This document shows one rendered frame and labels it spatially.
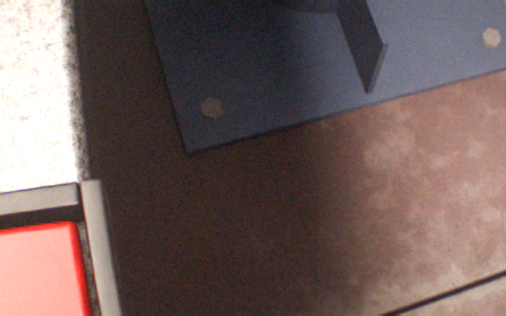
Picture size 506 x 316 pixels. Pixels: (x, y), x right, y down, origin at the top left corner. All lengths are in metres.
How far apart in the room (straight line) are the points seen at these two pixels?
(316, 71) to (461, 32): 0.17
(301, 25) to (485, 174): 0.25
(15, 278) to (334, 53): 1.02
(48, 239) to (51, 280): 0.01
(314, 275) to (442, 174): 0.17
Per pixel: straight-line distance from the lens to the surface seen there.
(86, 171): 0.31
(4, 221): 0.30
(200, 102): 1.27
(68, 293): 0.29
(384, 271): 1.25
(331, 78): 1.28
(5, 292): 0.29
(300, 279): 1.24
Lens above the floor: 1.21
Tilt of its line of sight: 73 degrees down
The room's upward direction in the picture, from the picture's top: 8 degrees clockwise
